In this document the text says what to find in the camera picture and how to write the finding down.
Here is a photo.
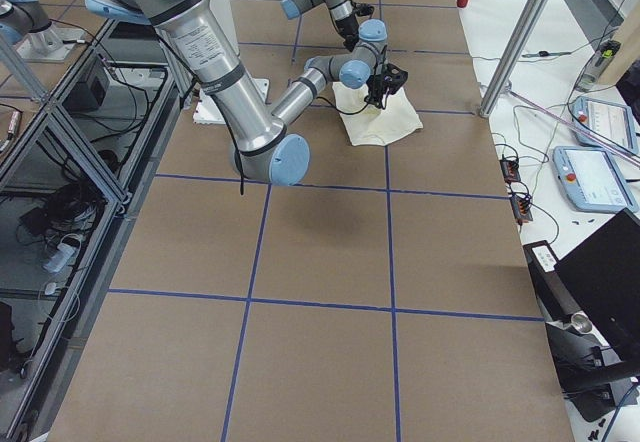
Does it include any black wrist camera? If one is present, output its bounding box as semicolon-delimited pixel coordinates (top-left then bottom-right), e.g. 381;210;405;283
352;2;375;17
379;63;409;95

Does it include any near blue teach pendant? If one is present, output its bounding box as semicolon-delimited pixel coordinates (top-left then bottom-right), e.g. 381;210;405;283
552;146;639;214

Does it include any blue teach pendant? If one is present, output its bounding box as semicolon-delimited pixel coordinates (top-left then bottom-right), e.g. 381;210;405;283
569;96;639;155
552;146;639;214

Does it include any reacher grabber stick white claw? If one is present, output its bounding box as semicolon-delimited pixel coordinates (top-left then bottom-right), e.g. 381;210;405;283
502;86;639;167

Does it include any cream long-sleeve cat shirt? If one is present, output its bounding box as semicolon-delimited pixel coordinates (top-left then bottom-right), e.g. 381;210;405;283
332;82;423;146

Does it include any far blue teach pendant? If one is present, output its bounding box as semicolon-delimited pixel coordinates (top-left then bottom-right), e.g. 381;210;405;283
569;96;639;155

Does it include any aluminium frame post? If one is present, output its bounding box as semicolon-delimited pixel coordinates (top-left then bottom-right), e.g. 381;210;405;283
478;0;548;118

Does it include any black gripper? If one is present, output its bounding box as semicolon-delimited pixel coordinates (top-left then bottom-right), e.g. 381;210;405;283
365;74;390;110
342;24;359;51

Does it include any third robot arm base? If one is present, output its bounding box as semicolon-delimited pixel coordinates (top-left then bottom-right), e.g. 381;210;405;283
1;0;86;63

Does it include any orange black connector box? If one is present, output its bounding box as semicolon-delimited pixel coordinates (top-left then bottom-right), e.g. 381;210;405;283
499;157;521;184
509;194;533;226

